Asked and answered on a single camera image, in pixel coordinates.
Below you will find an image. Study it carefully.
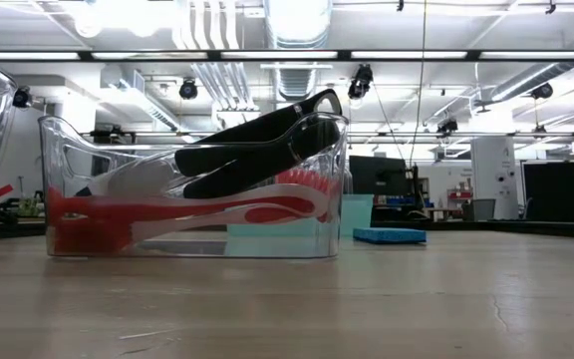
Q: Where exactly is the black handle white brush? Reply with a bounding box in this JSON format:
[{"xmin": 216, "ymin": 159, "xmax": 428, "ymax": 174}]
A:
[
  {"xmin": 174, "ymin": 88, "xmax": 344, "ymax": 179},
  {"xmin": 75, "ymin": 117, "xmax": 343, "ymax": 200}
]

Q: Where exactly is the teal plastic tray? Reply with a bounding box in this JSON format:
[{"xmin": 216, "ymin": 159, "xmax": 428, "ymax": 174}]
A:
[{"xmin": 225, "ymin": 192, "xmax": 376, "ymax": 239}]

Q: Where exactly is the black monitor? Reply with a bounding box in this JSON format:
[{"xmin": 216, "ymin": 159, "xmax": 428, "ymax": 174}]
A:
[{"xmin": 349, "ymin": 155, "xmax": 409, "ymax": 196}]

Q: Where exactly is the blue sponge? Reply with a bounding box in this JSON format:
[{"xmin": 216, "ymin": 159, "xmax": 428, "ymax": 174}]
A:
[{"xmin": 352, "ymin": 226, "xmax": 428, "ymax": 246}]

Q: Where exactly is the black hanging spotlight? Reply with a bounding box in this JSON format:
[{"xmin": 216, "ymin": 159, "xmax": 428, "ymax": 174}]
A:
[
  {"xmin": 530, "ymin": 82, "xmax": 554, "ymax": 101},
  {"xmin": 435, "ymin": 117, "xmax": 460, "ymax": 137},
  {"xmin": 347, "ymin": 64, "xmax": 375, "ymax": 101},
  {"xmin": 178, "ymin": 77, "xmax": 200, "ymax": 101},
  {"xmin": 12, "ymin": 87, "xmax": 34, "ymax": 109}
]

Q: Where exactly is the black overhead light bar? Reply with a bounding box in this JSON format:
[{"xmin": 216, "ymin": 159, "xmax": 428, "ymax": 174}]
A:
[{"xmin": 0, "ymin": 48, "xmax": 574, "ymax": 64}]

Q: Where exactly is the grey office chair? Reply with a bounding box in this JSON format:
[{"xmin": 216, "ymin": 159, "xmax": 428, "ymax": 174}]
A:
[{"xmin": 470, "ymin": 197, "xmax": 496, "ymax": 221}]

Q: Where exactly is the black partition panel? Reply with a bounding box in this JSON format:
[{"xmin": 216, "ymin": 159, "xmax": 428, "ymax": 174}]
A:
[{"xmin": 521, "ymin": 160, "xmax": 574, "ymax": 223}]

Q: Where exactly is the silver ceiling air duct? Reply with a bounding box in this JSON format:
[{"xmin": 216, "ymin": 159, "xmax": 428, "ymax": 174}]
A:
[{"xmin": 261, "ymin": 0, "xmax": 336, "ymax": 104}]

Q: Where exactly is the thin hanging black cable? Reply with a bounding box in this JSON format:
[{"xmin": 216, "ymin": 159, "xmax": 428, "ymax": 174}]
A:
[{"xmin": 409, "ymin": 0, "xmax": 429, "ymax": 166}]

